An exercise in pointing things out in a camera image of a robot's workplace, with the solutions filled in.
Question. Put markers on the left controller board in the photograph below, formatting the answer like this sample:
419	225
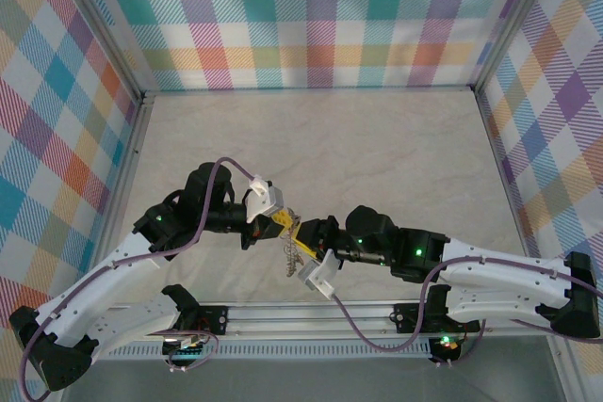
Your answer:
186	352

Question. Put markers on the aluminium frame post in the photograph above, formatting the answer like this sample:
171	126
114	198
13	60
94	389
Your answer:
516	20
101	25

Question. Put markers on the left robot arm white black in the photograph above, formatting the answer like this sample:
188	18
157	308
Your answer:
94	279

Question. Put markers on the controller board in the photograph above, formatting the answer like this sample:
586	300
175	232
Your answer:
447	348
186	352

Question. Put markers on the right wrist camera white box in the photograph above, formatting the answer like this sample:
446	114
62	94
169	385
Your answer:
320	275

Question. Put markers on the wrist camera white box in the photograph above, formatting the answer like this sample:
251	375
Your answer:
264	199
320	275

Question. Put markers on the aluminium frame side rail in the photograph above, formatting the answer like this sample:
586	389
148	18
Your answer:
136	138
494	148

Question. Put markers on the aluminium frame leg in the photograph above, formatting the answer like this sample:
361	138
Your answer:
59	395
563	369

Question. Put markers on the right controller board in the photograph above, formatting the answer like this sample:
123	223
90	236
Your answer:
447	348

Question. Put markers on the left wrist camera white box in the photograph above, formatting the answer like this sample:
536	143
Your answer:
264	199

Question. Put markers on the large metal keyring with keys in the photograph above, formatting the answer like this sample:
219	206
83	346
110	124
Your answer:
291	256

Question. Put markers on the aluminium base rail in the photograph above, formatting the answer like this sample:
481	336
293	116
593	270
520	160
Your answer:
306	319

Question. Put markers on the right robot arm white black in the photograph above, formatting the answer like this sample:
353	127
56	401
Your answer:
494	275

